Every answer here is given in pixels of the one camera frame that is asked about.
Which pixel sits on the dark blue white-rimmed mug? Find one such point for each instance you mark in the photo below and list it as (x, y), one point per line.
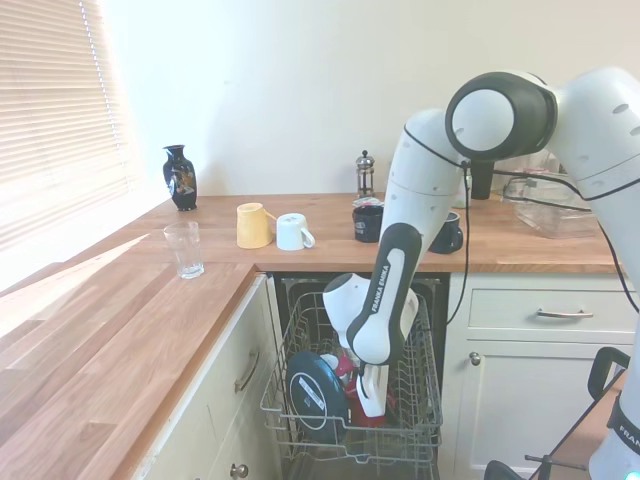
(449, 237)

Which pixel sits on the dark round plate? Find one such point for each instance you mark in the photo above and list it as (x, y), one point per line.
(315, 395)

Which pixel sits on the red mug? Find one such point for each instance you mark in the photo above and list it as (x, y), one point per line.
(357, 416)

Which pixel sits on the wide slatted window blind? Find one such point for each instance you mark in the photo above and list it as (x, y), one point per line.
(55, 125)

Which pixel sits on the red white sachet packet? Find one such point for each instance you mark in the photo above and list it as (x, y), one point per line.
(367, 201)

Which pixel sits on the yellow mug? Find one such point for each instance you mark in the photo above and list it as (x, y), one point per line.
(252, 227)

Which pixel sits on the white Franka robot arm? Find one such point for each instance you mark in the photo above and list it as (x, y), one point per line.
(415, 200)

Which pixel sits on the round silver cabinet knob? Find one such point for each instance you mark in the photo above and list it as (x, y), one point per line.
(239, 470)
(474, 358)

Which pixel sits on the stainless steel dishwasher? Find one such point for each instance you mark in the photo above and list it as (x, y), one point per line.
(287, 290)

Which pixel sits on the dark blue floral vase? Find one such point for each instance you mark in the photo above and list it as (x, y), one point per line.
(179, 177)

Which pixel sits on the glass French press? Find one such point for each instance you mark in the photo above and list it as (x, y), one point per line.
(365, 175)

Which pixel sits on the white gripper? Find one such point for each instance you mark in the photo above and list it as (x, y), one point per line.
(375, 400)

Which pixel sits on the clear lidded storage container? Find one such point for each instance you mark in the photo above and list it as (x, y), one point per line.
(550, 215)

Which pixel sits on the white mug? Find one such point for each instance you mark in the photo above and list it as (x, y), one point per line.
(290, 232)

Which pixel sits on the white kitchen cabinet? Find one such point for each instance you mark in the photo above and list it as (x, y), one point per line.
(525, 390)
(220, 400)

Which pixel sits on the dark blue printed mug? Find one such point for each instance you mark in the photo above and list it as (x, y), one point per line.
(366, 225)

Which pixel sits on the short faceted drinking glass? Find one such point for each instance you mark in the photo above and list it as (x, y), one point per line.
(184, 250)

